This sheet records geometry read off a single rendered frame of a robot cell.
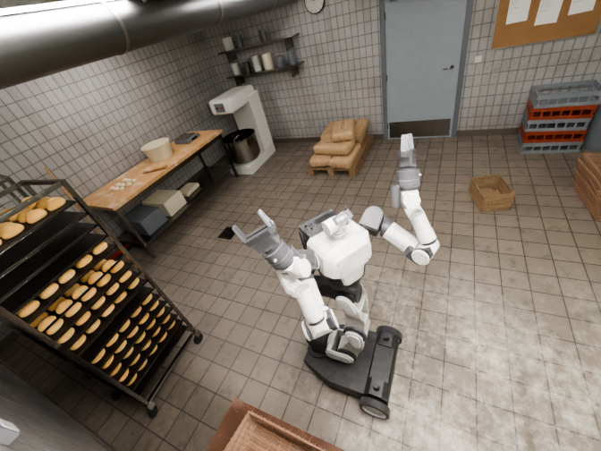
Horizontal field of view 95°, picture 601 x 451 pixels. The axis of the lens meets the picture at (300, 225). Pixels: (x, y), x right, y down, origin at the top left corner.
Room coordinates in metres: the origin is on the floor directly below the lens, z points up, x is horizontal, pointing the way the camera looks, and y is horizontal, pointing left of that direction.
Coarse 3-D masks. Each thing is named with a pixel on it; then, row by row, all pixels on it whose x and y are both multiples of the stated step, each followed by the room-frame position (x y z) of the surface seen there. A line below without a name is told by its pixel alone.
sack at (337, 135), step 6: (342, 120) 4.52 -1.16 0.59; (348, 120) 4.44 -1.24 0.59; (336, 126) 4.30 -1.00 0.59; (348, 126) 4.17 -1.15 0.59; (354, 126) 4.29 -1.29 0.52; (336, 132) 4.05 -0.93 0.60; (342, 132) 4.01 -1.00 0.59; (348, 132) 3.97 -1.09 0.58; (336, 138) 4.01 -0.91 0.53; (342, 138) 3.98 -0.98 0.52; (348, 138) 3.95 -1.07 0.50
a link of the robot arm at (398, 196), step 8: (400, 184) 0.92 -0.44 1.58; (408, 184) 0.90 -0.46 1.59; (416, 184) 0.89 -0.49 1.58; (392, 192) 0.93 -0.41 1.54; (400, 192) 0.93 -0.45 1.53; (408, 192) 0.89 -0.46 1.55; (416, 192) 0.88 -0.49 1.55; (392, 200) 0.92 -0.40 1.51; (400, 200) 0.91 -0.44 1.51; (408, 200) 0.86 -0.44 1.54; (416, 200) 0.85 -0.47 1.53
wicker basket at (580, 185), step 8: (576, 168) 2.12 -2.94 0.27; (576, 176) 2.09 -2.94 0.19; (576, 184) 2.07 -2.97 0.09; (584, 184) 1.92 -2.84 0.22; (584, 192) 1.89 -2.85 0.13; (592, 192) 1.75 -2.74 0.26; (584, 200) 1.87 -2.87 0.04; (592, 200) 1.74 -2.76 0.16; (592, 208) 1.72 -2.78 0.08; (600, 216) 1.63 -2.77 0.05
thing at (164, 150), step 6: (162, 138) 4.53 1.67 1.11; (150, 144) 4.49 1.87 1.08; (156, 144) 4.52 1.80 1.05; (162, 144) 4.20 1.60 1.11; (168, 144) 4.30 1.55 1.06; (144, 150) 4.15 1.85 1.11; (150, 150) 4.14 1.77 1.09; (156, 150) 4.14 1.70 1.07; (162, 150) 4.18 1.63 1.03; (168, 150) 4.25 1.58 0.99; (150, 156) 4.17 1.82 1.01; (156, 156) 4.15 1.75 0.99; (162, 156) 4.17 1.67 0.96; (168, 156) 4.23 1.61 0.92
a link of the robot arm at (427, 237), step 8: (416, 224) 0.84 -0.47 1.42; (424, 224) 0.82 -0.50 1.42; (416, 232) 0.83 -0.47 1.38; (424, 232) 0.81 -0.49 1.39; (432, 232) 0.80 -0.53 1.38; (424, 240) 0.80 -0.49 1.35; (432, 240) 0.79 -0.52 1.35; (416, 248) 0.81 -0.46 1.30; (424, 248) 0.78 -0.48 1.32; (432, 248) 0.77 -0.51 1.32; (432, 256) 0.76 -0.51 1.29
